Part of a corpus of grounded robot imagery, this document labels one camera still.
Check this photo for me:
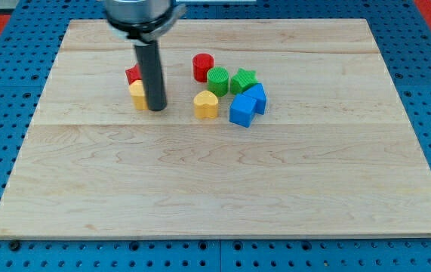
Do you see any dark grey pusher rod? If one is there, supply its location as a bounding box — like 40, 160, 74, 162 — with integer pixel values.
134, 41, 167, 111

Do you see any red star block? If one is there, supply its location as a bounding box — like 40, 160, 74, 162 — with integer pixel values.
125, 63, 142, 85

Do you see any red cylinder block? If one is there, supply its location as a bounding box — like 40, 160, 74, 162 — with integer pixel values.
192, 53, 214, 82

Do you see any yellow hexagon block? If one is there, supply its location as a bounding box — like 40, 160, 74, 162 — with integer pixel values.
128, 80, 148, 110

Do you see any green cylinder block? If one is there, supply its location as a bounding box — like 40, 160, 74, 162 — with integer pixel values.
207, 66, 229, 97

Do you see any yellow heart block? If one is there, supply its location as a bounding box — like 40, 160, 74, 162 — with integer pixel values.
193, 90, 219, 119

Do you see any green star block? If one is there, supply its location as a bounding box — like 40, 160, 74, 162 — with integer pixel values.
230, 68, 258, 94

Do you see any blue cube block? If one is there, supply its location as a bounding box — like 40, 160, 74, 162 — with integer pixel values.
229, 94, 257, 128

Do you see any blue pentagon block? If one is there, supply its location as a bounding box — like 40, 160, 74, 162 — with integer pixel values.
242, 83, 267, 115

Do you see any wooden board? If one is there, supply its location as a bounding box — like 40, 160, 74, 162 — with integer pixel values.
0, 19, 431, 240

